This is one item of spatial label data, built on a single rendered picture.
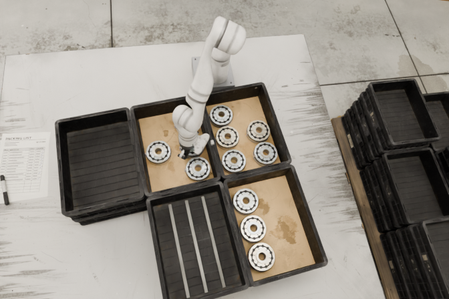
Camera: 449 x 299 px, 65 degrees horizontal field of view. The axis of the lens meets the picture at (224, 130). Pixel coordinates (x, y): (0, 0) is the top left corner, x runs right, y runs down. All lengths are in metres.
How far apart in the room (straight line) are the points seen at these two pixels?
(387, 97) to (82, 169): 1.75
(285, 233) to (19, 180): 1.17
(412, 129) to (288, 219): 1.10
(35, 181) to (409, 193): 1.94
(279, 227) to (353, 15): 2.33
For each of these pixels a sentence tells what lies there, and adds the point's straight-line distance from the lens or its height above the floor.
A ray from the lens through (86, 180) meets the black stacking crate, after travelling 1.54.
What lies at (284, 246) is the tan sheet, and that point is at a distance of 1.47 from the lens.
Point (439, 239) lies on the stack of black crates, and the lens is 2.16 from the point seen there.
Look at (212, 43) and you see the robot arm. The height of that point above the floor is 1.42.
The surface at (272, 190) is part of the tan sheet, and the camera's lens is 1.50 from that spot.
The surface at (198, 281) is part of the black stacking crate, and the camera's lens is 1.42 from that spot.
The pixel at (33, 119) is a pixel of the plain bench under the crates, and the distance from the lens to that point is 1.88.
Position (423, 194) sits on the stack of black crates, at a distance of 2.33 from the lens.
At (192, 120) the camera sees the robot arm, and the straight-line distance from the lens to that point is 1.17.
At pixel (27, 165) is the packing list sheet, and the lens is 1.80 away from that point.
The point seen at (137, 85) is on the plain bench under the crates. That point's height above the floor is 0.70.
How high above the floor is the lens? 2.25
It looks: 65 degrees down
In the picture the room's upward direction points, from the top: 11 degrees clockwise
